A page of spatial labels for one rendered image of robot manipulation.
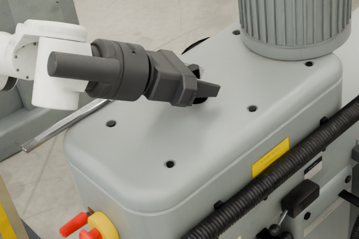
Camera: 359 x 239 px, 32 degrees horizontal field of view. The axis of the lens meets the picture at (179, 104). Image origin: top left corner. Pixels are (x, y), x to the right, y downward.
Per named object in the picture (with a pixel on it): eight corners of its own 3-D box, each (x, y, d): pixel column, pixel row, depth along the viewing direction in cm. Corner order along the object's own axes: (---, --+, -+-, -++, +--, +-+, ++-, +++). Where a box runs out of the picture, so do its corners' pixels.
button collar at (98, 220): (112, 255, 99) (105, 230, 95) (91, 235, 103) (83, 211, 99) (122, 247, 100) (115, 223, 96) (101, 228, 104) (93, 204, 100)
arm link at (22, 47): (88, 90, 88) (38, 80, 97) (96, 28, 87) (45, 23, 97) (49, 87, 83) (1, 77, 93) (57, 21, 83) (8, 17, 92)
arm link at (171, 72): (152, 86, 105) (87, 79, 99) (171, 35, 101) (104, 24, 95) (184, 126, 96) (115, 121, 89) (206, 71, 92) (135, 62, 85)
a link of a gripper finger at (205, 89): (213, 98, 100) (181, 94, 97) (220, 80, 99) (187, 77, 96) (217, 103, 99) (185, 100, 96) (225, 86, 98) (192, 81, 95)
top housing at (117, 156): (163, 283, 93) (145, 212, 84) (68, 199, 110) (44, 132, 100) (351, 125, 115) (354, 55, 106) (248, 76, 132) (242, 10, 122)
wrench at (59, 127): (30, 157, 96) (28, 153, 95) (17, 146, 98) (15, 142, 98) (148, 82, 107) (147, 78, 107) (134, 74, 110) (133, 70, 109)
